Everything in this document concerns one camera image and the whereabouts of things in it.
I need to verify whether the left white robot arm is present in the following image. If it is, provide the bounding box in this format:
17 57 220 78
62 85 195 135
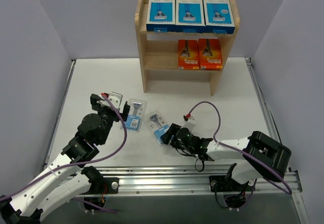
1 92 130 223

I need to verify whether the orange Gillette Fusion box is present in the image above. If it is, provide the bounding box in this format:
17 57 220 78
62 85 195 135
178 39 199 70
198 38 223 70

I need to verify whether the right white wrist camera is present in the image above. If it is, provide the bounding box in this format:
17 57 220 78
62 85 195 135
181 114 196 132

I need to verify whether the blue Harry's razor box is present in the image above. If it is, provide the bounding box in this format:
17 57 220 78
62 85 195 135
146 0 176 33
175 0 206 33
203 0 235 34

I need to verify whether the clear blister razor pack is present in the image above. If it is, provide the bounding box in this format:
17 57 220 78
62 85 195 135
125 99 147 132
144 110 170 145

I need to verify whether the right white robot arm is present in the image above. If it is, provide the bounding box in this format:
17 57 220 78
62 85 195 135
160 124 292 195

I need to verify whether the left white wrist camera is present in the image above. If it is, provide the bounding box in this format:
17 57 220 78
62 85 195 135
99 92 123 110

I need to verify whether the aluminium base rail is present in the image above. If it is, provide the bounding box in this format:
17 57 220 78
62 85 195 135
27 57 303 198

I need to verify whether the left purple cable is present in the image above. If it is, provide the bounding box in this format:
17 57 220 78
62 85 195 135
0 96 128 202

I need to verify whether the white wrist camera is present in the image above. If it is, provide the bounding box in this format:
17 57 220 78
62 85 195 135
99 92 123 110
181 114 196 132

